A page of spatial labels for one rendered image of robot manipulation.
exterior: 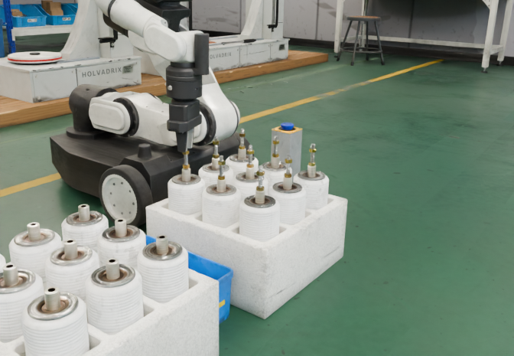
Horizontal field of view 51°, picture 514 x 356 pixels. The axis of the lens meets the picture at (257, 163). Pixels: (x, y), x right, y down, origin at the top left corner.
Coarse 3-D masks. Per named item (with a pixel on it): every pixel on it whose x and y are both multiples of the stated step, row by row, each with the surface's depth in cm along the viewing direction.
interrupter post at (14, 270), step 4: (8, 264) 91; (12, 264) 91; (4, 268) 90; (8, 268) 90; (12, 268) 90; (16, 268) 90; (4, 272) 90; (8, 272) 89; (12, 272) 90; (16, 272) 90; (4, 276) 90; (8, 276) 90; (12, 276) 90; (16, 276) 91; (8, 280) 90; (12, 280) 90; (16, 280) 91; (8, 284) 90; (12, 284) 90
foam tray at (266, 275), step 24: (168, 216) 136; (192, 216) 136; (312, 216) 137; (336, 216) 145; (168, 240) 138; (192, 240) 133; (216, 240) 128; (240, 240) 124; (288, 240) 126; (312, 240) 137; (336, 240) 148; (240, 264) 125; (264, 264) 121; (288, 264) 129; (312, 264) 139; (240, 288) 127; (264, 288) 122; (288, 288) 131; (264, 312) 124
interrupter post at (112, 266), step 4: (108, 260) 93; (112, 260) 93; (116, 260) 93; (108, 264) 92; (112, 264) 92; (116, 264) 92; (108, 268) 92; (112, 268) 92; (116, 268) 92; (108, 272) 92; (112, 272) 92; (116, 272) 93; (108, 276) 93; (112, 276) 93; (116, 276) 93
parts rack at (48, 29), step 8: (8, 0) 544; (8, 8) 546; (8, 16) 548; (8, 24) 549; (72, 24) 610; (8, 32) 552; (16, 32) 557; (24, 32) 565; (32, 32) 572; (40, 32) 579; (48, 32) 587; (56, 32) 595; (64, 32) 603; (8, 40) 555; (8, 48) 559
